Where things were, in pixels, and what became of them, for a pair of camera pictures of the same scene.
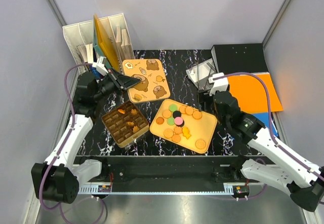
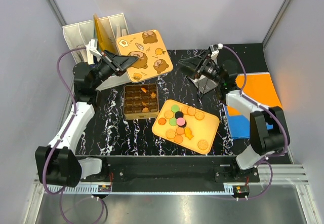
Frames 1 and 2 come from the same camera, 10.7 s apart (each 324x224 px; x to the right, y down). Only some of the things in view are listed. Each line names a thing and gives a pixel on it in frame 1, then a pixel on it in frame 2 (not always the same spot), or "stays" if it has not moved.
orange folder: (250, 94) stays
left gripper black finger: (126, 81) → (118, 62)
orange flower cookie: (133, 111) → (153, 95)
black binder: (231, 59) stays
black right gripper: (207, 98) → (193, 63)
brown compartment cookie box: (125, 123) → (140, 101)
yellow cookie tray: (184, 125) stays
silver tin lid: (154, 74) → (152, 58)
